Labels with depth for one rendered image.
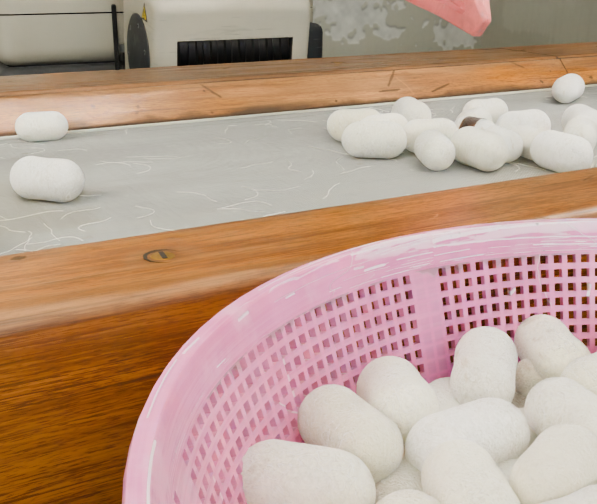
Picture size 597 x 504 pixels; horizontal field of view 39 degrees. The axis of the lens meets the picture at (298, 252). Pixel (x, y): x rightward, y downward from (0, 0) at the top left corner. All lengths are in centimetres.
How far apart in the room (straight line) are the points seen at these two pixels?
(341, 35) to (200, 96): 226
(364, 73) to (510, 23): 239
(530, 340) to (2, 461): 16
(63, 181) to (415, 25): 266
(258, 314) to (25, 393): 7
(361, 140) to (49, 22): 95
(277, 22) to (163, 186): 76
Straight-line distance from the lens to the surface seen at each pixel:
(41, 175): 42
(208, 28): 115
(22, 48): 139
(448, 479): 20
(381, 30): 296
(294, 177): 46
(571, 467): 21
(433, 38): 307
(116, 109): 61
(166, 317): 24
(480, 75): 77
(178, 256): 26
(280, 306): 23
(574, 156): 48
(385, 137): 49
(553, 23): 292
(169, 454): 17
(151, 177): 46
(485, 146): 47
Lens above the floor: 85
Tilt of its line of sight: 19 degrees down
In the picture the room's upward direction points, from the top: straight up
